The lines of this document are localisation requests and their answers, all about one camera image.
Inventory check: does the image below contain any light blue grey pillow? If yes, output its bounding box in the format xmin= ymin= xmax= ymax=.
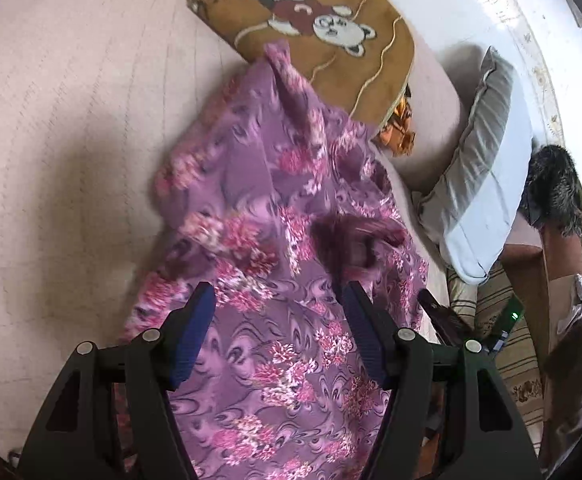
xmin=416 ymin=46 xmax=534 ymax=286

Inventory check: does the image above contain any orange patterned cloth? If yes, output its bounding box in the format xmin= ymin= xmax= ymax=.
xmin=378 ymin=85 xmax=417 ymax=157

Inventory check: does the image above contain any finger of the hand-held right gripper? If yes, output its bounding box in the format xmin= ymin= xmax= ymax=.
xmin=417 ymin=290 xmax=472 ymax=347

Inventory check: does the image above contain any beige striped mat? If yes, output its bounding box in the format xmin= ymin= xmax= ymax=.
xmin=446 ymin=262 xmax=546 ymax=431

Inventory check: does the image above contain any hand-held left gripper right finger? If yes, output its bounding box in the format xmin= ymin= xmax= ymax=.
xmin=343 ymin=280 xmax=544 ymax=480

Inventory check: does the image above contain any brown cloth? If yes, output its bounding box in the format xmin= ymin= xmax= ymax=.
xmin=538 ymin=312 xmax=582 ymax=471

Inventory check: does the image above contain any brown cartoon printed blanket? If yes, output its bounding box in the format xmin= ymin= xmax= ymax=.
xmin=186 ymin=0 xmax=417 ymax=131

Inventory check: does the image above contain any pink bed sheet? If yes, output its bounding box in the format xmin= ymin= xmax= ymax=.
xmin=0 ymin=0 xmax=472 ymax=466

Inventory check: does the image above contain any purple floral garment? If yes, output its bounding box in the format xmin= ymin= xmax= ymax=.
xmin=114 ymin=40 xmax=429 ymax=480

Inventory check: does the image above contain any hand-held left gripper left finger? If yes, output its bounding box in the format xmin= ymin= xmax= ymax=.
xmin=16 ymin=282 xmax=217 ymax=480

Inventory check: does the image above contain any dark furry cushion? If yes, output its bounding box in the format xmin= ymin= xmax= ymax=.
xmin=518 ymin=144 xmax=582 ymax=238

